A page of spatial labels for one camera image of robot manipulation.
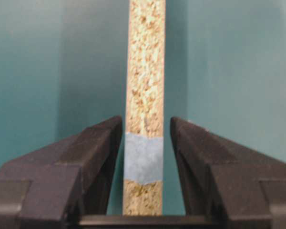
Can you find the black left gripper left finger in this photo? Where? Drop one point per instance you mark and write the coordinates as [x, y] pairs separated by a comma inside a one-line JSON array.
[[41, 189]]

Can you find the white particle board plank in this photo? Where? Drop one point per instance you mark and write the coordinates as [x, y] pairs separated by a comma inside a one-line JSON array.
[[143, 146]]

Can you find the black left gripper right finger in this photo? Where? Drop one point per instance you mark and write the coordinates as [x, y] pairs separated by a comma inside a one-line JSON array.
[[244, 188]]

